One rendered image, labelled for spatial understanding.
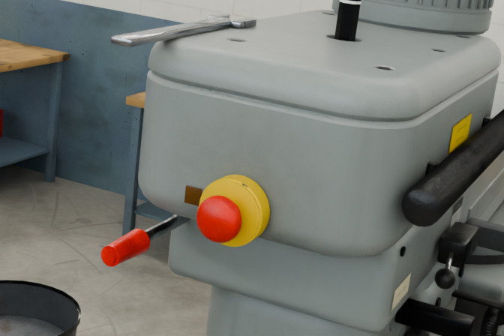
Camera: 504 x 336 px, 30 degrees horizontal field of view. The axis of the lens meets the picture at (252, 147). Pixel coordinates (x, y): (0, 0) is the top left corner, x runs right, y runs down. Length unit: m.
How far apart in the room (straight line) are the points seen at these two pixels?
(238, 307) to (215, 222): 0.24
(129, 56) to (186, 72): 5.27
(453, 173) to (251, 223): 0.19
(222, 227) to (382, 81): 0.18
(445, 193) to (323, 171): 0.11
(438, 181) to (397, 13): 0.35
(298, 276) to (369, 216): 0.15
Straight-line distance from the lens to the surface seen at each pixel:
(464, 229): 1.10
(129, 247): 0.86
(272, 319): 0.99
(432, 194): 0.79
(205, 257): 0.96
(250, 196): 0.79
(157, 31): 0.83
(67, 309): 3.33
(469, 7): 1.16
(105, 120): 6.26
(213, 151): 0.82
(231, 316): 1.01
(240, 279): 0.95
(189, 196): 0.84
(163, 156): 0.85
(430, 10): 1.13
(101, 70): 6.21
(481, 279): 1.42
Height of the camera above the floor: 2.02
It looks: 15 degrees down
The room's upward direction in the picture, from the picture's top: 7 degrees clockwise
